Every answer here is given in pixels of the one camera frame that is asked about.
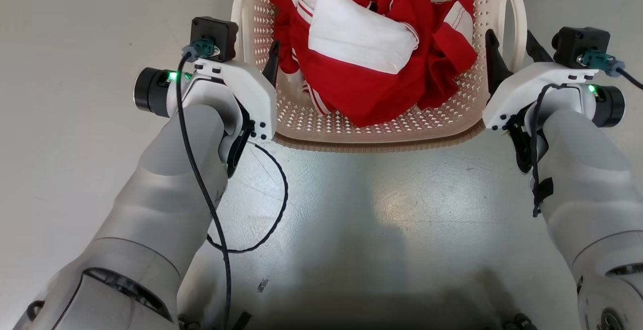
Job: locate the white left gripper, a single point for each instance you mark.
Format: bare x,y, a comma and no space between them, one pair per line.
246,94

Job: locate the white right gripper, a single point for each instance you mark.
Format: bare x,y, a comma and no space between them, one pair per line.
532,86

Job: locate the dark robot base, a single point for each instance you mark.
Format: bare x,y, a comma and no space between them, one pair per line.
520,322

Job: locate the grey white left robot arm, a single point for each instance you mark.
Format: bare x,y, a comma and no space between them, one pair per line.
161,204

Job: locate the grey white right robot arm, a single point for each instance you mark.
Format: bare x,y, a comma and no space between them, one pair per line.
593,189

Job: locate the beige plastic laundry basket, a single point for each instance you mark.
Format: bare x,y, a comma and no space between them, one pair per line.
311,119

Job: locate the red and white garment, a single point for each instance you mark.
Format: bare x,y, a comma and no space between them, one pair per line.
361,69

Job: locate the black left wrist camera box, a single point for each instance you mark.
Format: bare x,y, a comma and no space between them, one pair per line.
217,31

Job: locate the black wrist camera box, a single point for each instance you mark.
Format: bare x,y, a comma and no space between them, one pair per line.
577,41
217,31

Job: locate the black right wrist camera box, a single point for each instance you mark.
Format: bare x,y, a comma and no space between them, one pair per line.
577,41

